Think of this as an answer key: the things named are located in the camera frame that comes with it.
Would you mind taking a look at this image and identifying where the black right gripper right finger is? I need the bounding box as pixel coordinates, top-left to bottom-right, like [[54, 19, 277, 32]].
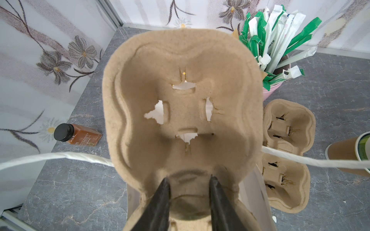
[[209, 175, 247, 231]]

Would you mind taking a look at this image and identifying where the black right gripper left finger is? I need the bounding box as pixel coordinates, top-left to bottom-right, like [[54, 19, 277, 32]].
[[132, 178, 171, 231]]

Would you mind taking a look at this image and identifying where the white paper takeout bag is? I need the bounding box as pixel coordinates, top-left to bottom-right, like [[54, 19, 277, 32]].
[[1, 146, 370, 231]]

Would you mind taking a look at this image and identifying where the brown pulp cup carrier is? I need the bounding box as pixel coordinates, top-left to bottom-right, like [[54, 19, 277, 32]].
[[102, 29, 263, 231]]

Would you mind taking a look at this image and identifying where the brown pulp carrier stack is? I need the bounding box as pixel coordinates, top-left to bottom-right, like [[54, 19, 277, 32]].
[[258, 99, 316, 214]]

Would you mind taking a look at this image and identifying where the brown bottle black cap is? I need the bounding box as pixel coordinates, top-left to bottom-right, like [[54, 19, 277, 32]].
[[54, 123, 102, 146]]

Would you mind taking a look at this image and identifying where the stack of paper cups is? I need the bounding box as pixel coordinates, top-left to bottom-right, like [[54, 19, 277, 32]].
[[325, 132, 370, 161]]

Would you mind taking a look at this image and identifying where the pink cup with straws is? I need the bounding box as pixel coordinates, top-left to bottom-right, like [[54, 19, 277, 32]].
[[233, 5, 322, 99]]

